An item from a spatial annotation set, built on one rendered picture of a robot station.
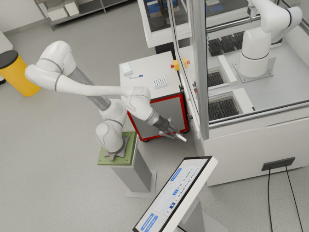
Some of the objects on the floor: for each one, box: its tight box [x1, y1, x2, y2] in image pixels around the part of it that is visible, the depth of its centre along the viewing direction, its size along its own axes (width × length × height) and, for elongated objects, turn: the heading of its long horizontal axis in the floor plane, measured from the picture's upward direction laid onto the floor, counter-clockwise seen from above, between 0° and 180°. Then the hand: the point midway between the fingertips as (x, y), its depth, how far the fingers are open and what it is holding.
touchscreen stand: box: [173, 197, 229, 232], centre depth 163 cm, size 50×45×102 cm
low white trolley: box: [120, 51, 189, 142], centre depth 256 cm, size 58×62×76 cm
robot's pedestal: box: [99, 134, 157, 198], centre depth 211 cm, size 30×30×76 cm
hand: (181, 137), depth 142 cm, fingers closed
